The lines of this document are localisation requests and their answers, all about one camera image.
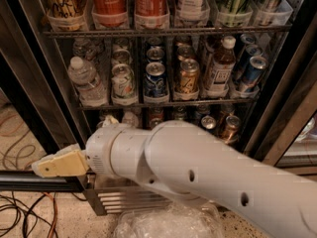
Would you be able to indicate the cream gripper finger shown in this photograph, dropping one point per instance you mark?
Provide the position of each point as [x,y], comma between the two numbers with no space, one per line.
[109,120]
[67,162]

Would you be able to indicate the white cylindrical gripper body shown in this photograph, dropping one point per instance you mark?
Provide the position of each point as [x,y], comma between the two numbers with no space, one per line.
[98,148]

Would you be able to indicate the clear front water bottle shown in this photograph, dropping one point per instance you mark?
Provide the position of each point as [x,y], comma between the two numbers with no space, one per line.
[87,81]

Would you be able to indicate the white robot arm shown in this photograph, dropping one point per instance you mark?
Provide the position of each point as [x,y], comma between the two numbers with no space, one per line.
[184,163]

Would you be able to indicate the clear water bottle bottom shelf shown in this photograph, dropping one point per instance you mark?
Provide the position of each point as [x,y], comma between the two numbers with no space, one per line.
[130,118]

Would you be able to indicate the red Coke can bottom shelf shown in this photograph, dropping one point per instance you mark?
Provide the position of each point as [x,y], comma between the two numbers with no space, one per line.
[156,116]

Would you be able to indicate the green can bottom shelf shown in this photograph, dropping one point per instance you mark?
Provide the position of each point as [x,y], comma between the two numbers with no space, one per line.
[179,113]

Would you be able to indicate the clear rear water bottle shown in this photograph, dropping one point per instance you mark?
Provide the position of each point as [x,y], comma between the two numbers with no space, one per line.
[84,48]

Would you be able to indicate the glass fridge door left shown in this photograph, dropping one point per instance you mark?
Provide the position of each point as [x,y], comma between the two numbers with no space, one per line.
[24,139]

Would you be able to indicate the blue Pepsi can bottom shelf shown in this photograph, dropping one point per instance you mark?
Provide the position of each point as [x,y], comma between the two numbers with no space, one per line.
[208,122]

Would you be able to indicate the orange can bottom shelf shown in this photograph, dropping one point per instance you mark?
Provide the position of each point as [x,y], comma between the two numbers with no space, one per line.
[230,129]

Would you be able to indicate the yellow LaCroix can top shelf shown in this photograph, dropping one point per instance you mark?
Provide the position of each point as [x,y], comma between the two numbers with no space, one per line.
[64,0]

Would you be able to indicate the amber tea bottle white cap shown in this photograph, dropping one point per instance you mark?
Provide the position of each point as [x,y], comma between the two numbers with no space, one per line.
[221,65]

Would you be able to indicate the stainless steel fridge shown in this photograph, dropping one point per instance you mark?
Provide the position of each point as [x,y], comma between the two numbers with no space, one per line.
[37,55]

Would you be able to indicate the blue Pepsi front can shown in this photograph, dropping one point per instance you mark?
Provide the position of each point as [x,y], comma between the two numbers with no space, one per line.
[155,80]

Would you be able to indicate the green white middle can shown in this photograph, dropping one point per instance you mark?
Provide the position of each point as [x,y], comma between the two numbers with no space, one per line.
[120,56]

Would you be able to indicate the blue Pepsi middle can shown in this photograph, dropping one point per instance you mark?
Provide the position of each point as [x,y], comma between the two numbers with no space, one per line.
[155,55]

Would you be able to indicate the orange LaCroix front can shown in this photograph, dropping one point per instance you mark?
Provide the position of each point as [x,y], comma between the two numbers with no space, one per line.
[187,76]

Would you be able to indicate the orange lacroix can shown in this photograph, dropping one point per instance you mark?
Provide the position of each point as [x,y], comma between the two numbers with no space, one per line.
[187,76]
[185,52]

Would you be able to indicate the clear plastic bag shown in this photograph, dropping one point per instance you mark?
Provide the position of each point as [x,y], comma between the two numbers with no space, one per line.
[174,221]

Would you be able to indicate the orange LaCroix middle can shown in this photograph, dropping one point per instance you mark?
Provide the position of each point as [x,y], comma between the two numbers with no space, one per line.
[185,52]

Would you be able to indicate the red Coca-Cola can left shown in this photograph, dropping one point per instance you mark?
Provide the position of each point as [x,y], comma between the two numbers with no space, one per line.
[110,13]

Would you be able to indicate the blue Red Bull middle can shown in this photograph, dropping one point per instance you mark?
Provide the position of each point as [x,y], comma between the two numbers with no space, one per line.
[249,51]

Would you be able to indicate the blue red bull can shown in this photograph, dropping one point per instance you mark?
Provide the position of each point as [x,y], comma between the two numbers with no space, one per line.
[253,73]
[249,51]

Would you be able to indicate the blue Red Bull front can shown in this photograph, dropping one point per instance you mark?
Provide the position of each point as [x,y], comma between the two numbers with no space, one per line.
[253,73]

